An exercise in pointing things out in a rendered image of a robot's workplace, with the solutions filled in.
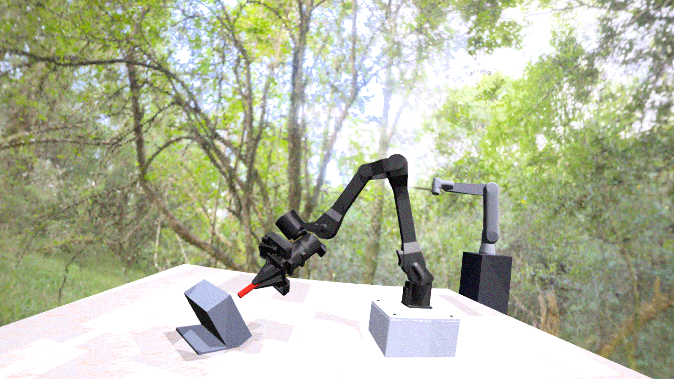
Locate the pale blue flat panel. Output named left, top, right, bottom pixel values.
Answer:
left=175, top=279, right=252, bottom=355

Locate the red peg with white band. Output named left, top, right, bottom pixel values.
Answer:
left=237, top=283, right=261, bottom=298

